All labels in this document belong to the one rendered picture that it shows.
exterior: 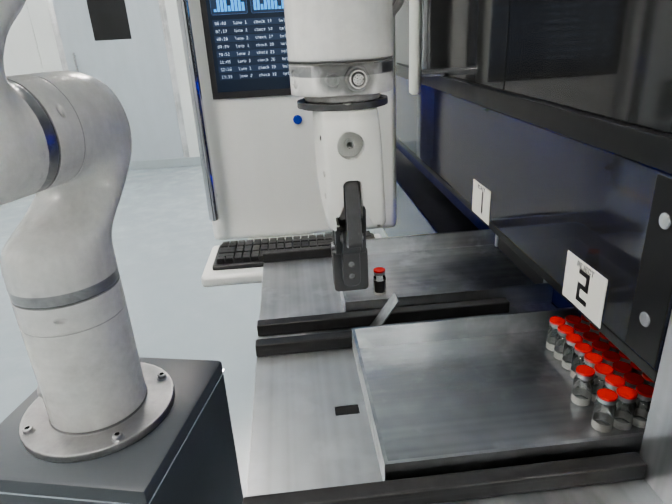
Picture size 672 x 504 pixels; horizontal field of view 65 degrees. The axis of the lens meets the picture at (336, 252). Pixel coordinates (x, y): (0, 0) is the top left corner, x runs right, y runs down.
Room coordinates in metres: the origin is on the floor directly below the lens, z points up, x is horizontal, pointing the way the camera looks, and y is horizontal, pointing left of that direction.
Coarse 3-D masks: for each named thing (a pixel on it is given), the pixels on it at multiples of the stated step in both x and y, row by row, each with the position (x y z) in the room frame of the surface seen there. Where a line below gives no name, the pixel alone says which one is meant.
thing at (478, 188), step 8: (480, 184) 0.89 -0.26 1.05; (480, 192) 0.88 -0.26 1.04; (488, 192) 0.85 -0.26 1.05; (472, 200) 0.92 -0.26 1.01; (480, 200) 0.88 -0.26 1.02; (488, 200) 0.84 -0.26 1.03; (472, 208) 0.92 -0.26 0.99; (480, 208) 0.88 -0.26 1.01; (488, 208) 0.84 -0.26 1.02; (480, 216) 0.88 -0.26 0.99; (488, 216) 0.84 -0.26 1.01; (488, 224) 0.84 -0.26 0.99
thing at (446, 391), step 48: (384, 336) 0.65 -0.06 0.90; (432, 336) 0.66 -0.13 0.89; (480, 336) 0.66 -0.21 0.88; (528, 336) 0.66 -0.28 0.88; (384, 384) 0.56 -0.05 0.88; (432, 384) 0.56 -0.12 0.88; (480, 384) 0.55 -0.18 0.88; (528, 384) 0.55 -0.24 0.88; (384, 432) 0.47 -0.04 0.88; (432, 432) 0.47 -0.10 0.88; (480, 432) 0.47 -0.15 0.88; (528, 432) 0.46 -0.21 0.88; (576, 432) 0.46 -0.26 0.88; (624, 432) 0.45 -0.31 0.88; (384, 480) 0.40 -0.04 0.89
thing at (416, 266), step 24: (384, 240) 0.99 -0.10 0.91; (408, 240) 1.00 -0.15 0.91; (432, 240) 1.00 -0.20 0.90; (456, 240) 1.01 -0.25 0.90; (480, 240) 1.01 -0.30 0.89; (384, 264) 0.94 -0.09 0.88; (408, 264) 0.93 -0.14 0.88; (432, 264) 0.93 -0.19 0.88; (456, 264) 0.92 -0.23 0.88; (480, 264) 0.91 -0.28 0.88; (504, 264) 0.91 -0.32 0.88; (408, 288) 0.83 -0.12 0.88; (432, 288) 0.83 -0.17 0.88; (456, 288) 0.82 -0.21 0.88; (480, 288) 0.82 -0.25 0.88; (504, 288) 0.75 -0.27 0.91; (528, 288) 0.75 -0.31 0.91; (552, 288) 0.76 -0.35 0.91
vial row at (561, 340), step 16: (560, 320) 0.62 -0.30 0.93; (560, 336) 0.60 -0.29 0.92; (576, 336) 0.58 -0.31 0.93; (560, 352) 0.59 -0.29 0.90; (576, 352) 0.55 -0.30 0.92; (608, 368) 0.51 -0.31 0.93; (608, 384) 0.48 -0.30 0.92; (624, 384) 0.48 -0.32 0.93; (592, 400) 0.51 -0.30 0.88; (624, 400) 0.46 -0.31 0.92; (624, 416) 0.46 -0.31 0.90
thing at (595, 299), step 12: (576, 264) 0.56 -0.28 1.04; (564, 276) 0.58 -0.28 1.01; (576, 276) 0.56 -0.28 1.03; (600, 276) 0.51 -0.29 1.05; (564, 288) 0.58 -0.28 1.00; (576, 288) 0.55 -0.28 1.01; (588, 288) 0.53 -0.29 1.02; (600, 288) 0.51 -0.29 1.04; (576, 300) 0.55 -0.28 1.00; (588, 300) 0.53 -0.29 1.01; (600, 300) 0.50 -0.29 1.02; (588, 312) 0.52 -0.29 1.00; (600, 312) 0.50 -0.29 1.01; (600, 324) 0.50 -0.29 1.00
